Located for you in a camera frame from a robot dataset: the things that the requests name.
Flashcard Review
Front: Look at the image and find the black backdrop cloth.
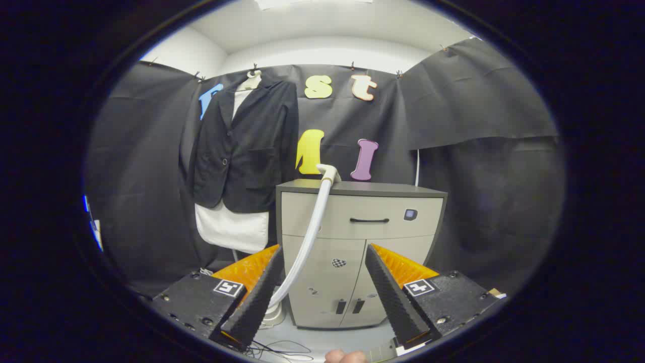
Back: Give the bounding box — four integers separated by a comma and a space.
86, 38, 565, 298

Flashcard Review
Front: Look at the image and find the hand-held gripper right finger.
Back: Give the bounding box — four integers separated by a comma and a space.
364, 244, 504, 357

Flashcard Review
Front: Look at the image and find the white garment steamer base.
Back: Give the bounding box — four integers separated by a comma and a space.
260, 297, 288, 329

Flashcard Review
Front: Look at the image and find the tangle of black floor cables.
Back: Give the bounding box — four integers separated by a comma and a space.
246, 339, 314, 362

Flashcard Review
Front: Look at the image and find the white garment steamer handle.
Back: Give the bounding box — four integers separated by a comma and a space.
316, 164, 342, 184

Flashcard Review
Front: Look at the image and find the grey cabinet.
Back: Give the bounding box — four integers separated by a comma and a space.
276, 179, 448, 330

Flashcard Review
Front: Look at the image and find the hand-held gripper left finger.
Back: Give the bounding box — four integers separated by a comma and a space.
150, 245, 285, 352

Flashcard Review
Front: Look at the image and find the black suit jacket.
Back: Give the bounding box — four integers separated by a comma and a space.
193, 78, 299, 213

